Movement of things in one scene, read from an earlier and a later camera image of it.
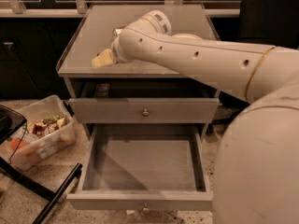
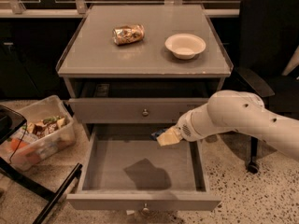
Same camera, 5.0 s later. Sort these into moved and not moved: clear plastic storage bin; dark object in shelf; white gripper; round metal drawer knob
Moved: white gripper
Not moved: dark object in shelf; round metal drawer knob; clear plastic storage bin
